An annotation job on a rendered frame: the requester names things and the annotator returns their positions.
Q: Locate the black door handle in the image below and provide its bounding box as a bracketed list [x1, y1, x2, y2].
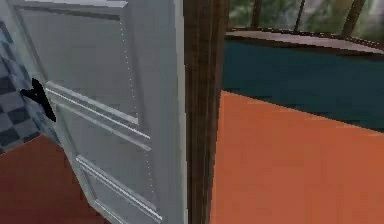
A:
[19, 77, 57, 123]

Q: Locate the window with dark frame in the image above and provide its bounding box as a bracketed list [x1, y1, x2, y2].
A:
[225, 0, 384, 58]

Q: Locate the white panelled room door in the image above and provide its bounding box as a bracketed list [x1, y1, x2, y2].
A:
[0, 0, 188, 224]

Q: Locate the dark brown wooden door frame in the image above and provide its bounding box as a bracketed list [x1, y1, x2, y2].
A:
[182, 0, 231, 224]

